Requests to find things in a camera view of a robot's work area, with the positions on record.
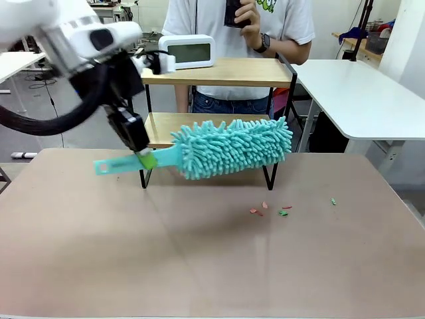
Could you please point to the small white desk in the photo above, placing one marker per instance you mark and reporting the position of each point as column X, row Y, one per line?
column 16, row 61

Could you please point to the person left forearm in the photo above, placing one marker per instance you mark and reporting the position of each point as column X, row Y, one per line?
column 289, row 50

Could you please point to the black handheld device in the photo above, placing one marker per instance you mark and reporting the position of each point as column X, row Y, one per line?
column 232, row 13

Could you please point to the black stand pole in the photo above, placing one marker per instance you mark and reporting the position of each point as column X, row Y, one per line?
column 360, row 30

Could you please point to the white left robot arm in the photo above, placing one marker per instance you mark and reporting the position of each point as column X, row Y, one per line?
column 66, row 30

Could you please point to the large white table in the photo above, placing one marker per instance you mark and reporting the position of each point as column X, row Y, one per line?
column 348, row 93

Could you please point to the red and purple object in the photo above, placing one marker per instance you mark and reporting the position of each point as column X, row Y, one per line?
column 282, row 99

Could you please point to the teal microfibre duster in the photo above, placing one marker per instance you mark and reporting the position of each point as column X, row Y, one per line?
column 232, row 149

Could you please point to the blue cloth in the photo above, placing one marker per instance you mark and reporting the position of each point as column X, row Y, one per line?
column 353, row 33

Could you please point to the wooden background bench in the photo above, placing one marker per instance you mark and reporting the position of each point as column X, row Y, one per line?
column 362, row 50

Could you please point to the white power strip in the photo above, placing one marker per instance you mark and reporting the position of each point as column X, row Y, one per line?
column 23, row 155

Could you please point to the two-tier wooden shelf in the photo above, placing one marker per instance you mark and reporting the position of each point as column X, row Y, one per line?
column 232, row 71

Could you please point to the person in white t-shirt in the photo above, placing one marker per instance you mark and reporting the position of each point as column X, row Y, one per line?
column 285, row 20

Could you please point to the person left hand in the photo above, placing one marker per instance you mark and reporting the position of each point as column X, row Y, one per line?
column 252, row 30

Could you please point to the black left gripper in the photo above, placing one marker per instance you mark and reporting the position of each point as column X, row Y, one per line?
column 129, row 131

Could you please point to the white digital clock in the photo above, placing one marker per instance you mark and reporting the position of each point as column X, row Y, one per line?
column 189, row 53

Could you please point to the black wrist adapter block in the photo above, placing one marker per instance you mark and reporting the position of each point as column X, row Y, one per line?
column 123, row 79

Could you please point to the black box under table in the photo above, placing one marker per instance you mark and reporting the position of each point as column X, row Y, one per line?
column 328, row 133

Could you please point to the blue jeans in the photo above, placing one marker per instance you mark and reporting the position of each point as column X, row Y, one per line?
column 232, row 104

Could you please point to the black metal frame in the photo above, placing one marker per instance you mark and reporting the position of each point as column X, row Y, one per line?
column 4, row 181

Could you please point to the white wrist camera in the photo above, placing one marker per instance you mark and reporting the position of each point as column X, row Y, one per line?
column 166, row 63

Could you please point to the black wristwatch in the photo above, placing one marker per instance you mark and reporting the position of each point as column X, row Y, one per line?
column 263, row 43

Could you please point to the dark mesh basket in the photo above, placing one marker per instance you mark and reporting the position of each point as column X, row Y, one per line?
column 378, row 41

